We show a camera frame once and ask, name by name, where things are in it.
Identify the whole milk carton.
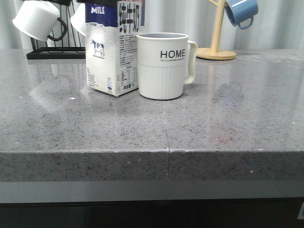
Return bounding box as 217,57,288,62
85,0,145,97

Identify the cream HOME mug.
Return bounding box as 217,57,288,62
136,32,198,100

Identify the wooden mug tree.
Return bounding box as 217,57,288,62
197,0,236,61

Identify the white enamel mug right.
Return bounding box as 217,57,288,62
70,3,86,36

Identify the white enamel mug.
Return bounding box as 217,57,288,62
12,0,67,41
70,3,86,36

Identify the blue enamel mug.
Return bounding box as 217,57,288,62
225,0,258,29

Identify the white enamel mug left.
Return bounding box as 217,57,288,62
12,0,67,41

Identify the pale curtain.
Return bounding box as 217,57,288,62
0,0,304,49

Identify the black wire mug rack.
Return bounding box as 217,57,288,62
26,0,85,60

